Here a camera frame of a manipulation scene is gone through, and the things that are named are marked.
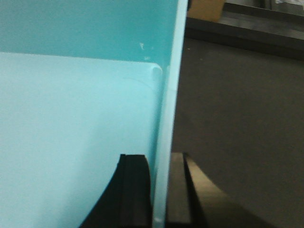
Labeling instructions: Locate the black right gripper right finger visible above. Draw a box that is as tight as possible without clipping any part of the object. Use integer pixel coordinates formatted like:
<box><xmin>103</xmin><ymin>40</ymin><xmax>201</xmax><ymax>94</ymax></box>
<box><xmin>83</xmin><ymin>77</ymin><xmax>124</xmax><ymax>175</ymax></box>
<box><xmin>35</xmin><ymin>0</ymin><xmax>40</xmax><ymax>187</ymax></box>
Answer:
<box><xmin>166</xmin><ymin>152</ymin><xmax>258</xmax><ymax>228</ymax></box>

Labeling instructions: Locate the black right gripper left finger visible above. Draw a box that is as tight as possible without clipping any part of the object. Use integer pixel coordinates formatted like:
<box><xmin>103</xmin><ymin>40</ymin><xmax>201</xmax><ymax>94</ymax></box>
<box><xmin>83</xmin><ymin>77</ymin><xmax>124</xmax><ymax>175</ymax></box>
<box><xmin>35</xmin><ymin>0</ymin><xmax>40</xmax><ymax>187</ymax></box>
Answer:
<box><xmin>80</xmin><ymin>154</ymin><xmax>152</xmax><ymax>228</ymax></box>

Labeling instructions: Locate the light blue plastic bin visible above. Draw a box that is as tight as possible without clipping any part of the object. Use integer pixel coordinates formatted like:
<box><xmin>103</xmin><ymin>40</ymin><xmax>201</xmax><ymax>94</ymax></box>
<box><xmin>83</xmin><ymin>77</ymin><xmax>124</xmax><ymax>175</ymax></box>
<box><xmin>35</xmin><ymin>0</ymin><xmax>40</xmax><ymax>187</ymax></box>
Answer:
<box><xmin>0</xmin><ymin>0</ymin><xmax>188</xmax><ymax>228</ymax></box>

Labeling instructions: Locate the black conveyor belt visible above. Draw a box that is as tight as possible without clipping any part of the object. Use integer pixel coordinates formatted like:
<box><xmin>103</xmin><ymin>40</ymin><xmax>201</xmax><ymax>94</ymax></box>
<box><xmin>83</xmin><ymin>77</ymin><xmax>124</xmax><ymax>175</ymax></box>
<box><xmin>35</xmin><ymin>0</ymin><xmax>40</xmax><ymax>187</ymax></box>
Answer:
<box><xmin>172</xmin><ymin>38</ymin><xmax>304</xmax><ymax>228</ymax></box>

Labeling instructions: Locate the cardboard box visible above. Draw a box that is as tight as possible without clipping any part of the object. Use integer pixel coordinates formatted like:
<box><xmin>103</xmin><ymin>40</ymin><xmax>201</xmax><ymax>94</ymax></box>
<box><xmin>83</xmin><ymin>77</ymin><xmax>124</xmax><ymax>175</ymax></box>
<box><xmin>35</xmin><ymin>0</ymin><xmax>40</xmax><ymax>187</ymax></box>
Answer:
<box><xmin>187</xmin><ymin>0</ymin><xmax>225</xmax><ymax>22</ymax></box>

